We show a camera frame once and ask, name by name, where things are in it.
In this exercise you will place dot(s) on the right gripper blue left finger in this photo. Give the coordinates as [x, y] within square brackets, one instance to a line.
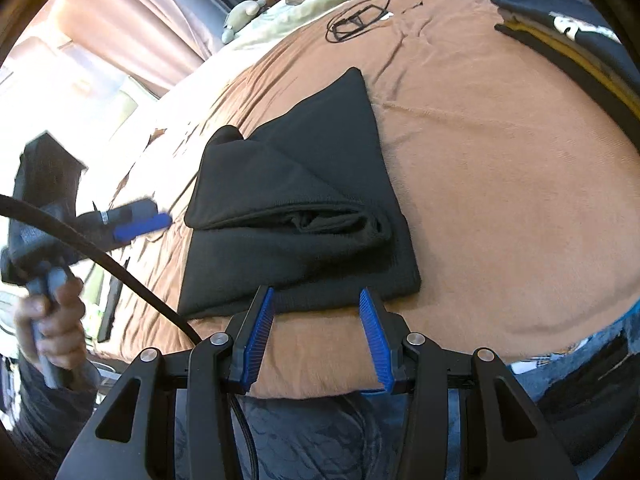
[250, 340]

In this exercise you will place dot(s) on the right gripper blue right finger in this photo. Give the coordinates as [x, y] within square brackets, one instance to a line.
[385, 332]

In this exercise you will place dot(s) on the black knit garment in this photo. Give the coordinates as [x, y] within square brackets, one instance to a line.
[304, 205]

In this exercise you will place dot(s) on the person's left forearm sleeve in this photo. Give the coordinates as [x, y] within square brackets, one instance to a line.
[50, 419]

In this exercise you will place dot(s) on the folded dark clothes pile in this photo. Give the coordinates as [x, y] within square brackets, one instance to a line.
[573, 36]

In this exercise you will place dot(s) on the person's left hand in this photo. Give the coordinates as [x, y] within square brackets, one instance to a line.
[52, 329]

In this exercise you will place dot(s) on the orange bed blanket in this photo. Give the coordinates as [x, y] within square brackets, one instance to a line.
[521, 194]

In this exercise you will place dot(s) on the person's patterned blue trousers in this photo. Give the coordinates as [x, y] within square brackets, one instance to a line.
[588, 394]

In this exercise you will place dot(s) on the pink curtain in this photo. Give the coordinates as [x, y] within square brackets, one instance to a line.
[157, 42]

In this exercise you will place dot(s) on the grey plush toy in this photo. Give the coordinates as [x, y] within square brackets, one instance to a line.
[240, 16]

